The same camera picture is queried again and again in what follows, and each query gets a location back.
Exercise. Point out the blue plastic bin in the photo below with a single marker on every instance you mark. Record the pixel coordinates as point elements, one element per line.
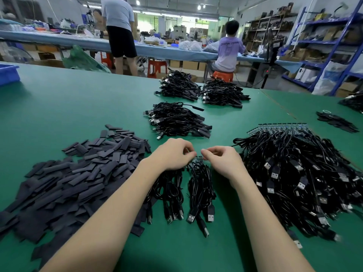
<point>8,74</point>

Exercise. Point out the person's left forearm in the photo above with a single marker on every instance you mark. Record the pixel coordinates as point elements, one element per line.
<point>96,229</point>

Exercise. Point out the long blue work table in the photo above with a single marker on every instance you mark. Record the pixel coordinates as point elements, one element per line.
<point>45,41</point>

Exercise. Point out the blue metal shelving rack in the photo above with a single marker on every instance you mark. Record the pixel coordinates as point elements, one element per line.
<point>326,21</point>

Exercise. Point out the person's right forearm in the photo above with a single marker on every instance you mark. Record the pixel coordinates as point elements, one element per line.
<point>272,235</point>

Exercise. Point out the green plastic bag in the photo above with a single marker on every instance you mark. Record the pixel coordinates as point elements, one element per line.
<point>85,60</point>

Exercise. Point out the black tripod stand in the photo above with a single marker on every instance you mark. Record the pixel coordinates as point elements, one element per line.
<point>271,51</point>

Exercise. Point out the open cardboard box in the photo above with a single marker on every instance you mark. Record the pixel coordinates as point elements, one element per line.
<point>48,63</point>

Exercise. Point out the dark storage shelf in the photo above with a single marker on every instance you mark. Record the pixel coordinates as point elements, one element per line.
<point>266,28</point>

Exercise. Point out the person's right hand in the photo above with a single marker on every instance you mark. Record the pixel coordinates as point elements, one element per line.
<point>226,161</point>

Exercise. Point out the white plastic bag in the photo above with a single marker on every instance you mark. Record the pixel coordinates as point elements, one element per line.
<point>329,81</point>

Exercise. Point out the person's left hand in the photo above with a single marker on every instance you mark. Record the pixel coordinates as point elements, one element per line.
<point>171,154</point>

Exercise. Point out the orange plastic stool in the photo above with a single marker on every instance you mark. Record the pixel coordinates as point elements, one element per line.
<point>223,76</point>

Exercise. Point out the pile of black sleeve strips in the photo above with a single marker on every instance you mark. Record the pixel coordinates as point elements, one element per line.
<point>62,184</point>

